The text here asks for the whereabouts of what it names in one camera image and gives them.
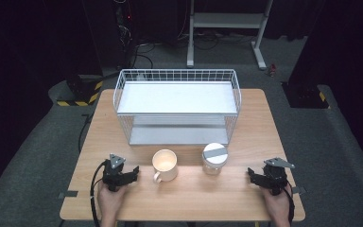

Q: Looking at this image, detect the black cable beside table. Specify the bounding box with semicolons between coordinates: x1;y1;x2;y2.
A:
77;113;95;154

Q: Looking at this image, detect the cream ceramic cup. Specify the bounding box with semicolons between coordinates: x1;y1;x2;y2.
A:
151;148;180;184

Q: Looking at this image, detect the dark equipment tower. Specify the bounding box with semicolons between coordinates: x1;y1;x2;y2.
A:
81;0;140;70

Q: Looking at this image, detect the black base with yellow stripes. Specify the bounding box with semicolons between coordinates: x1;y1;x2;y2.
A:
56;74;104;108
281;81;332;110

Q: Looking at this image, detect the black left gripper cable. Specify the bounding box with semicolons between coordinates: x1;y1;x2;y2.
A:
89;161;109;227

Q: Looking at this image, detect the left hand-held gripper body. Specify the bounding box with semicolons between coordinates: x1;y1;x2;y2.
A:
101;153;130;193

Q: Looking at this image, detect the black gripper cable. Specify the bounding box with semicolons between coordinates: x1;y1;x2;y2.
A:
89;161;109;227
285;183;297;223

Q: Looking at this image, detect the person's left hand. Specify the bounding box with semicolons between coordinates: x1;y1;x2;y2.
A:
96;181;129;219

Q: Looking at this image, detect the bundle of floor cables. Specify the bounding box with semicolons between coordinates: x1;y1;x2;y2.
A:
177;30;257;51

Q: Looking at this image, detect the white wire two-tier rack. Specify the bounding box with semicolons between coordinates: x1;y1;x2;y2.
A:
112;68;243;147

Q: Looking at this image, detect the black floor cable loop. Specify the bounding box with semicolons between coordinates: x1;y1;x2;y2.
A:
134;42;155;70

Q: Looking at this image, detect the clear jar with white lid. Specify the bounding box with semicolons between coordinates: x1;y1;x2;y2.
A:
201;142;229;176

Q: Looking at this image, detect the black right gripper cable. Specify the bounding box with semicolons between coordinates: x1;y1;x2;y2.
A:
285;183;297;223

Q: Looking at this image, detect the person's right hand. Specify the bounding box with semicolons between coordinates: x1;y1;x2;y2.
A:
261;183;293;219

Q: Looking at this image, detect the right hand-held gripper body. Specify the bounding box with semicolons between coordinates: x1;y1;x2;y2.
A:
262;157;296;197

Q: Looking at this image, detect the white metal stand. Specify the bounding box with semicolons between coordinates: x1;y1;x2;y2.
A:
186;0;274;71

